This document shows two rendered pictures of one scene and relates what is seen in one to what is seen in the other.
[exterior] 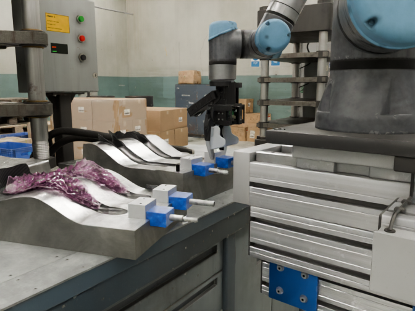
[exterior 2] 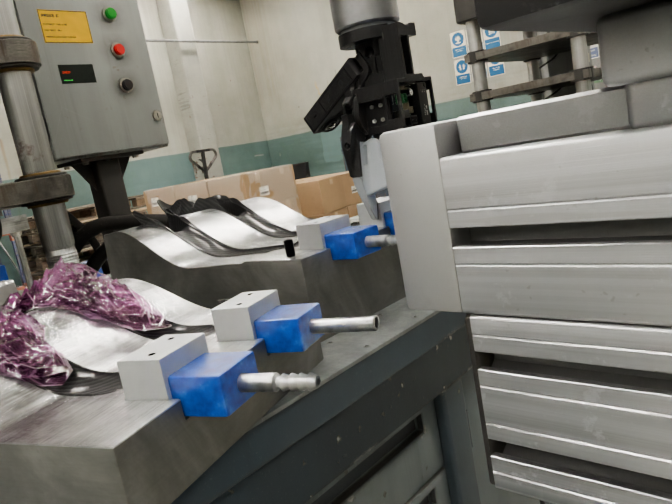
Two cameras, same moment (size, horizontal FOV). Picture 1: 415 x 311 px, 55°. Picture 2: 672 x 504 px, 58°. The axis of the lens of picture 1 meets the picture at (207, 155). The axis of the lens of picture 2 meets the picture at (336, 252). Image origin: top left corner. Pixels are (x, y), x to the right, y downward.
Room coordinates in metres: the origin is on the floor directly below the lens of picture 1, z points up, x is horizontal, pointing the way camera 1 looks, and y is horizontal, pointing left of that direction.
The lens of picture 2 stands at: (0.36, -0.05, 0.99)
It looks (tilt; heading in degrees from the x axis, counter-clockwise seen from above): 10 degrees down; 7
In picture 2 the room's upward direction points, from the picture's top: 11 degrees counter-clockwise
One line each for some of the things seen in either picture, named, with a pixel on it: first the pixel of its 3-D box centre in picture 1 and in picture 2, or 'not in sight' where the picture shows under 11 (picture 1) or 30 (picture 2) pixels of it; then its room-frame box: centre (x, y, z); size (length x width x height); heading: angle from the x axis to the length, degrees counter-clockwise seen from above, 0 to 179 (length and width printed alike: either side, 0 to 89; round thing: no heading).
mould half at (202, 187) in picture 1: (144, 162); (240, 254); (1.19, 0.19, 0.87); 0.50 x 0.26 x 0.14; 55
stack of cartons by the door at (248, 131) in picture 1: (249, 120); not in sight; (7.88, -0.85, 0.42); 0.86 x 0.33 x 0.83; 56
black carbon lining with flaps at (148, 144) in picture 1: (146, 147); (234, 221); (1.17, 0.19, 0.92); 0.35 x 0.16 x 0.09; 55
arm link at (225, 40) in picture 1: (223, 43); not in sight; (1.09, -0.04, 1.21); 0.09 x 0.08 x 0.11; 93
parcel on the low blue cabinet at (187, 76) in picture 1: (189, 77); not in sight; (8.59, 0.38, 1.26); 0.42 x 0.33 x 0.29; 56
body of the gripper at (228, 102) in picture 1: (224, 103); (382, 83); (1.08, -0.05, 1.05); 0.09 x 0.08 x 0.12; 55
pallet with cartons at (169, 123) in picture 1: (142, 131); (297, 220); (6.20, 1.03, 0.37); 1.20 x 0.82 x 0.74; 64
